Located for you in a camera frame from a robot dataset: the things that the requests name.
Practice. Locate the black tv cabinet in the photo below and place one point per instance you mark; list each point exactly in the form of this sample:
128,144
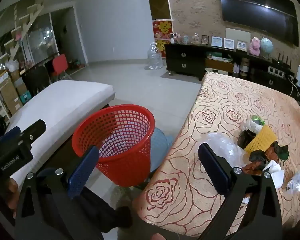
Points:
196,60

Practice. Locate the wall mounted television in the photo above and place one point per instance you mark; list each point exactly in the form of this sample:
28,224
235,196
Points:
275,17

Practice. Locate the person's left hand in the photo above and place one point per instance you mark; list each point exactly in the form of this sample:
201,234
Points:
13,195

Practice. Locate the red plastic mesh basket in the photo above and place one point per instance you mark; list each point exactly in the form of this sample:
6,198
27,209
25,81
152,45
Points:
122,135

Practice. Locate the white foam net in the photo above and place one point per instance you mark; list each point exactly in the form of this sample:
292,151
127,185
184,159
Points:
251,126

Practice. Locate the red chair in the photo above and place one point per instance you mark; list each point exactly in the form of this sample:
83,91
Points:
60,65

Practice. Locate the rose pattern tablecloth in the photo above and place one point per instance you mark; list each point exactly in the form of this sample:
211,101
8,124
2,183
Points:
180,197

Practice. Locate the light blue globe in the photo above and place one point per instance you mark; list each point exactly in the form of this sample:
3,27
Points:
266,45

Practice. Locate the pink plush toy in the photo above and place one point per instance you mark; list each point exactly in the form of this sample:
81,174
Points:
254,46

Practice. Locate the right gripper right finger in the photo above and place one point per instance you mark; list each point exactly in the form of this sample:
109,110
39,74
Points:
217,168

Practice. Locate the clear water jug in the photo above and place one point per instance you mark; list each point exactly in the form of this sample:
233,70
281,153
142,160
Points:
154,57

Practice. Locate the black plastic bag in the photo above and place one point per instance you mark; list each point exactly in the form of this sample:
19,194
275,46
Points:
245,138

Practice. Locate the yellow foam fruit net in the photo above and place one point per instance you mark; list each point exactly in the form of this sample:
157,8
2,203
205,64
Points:
262,141

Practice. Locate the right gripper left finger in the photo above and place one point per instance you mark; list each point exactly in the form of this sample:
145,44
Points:
81,172

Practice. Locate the green wrapper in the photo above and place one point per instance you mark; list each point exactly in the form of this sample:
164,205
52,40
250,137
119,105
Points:
256,119

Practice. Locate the red festive poster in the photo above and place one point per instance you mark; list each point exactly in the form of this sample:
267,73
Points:
162,28

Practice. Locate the blue plastic stool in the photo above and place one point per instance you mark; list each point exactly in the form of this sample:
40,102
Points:
160,146

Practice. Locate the white tissue paper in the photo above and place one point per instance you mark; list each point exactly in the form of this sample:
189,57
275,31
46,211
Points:
276,172

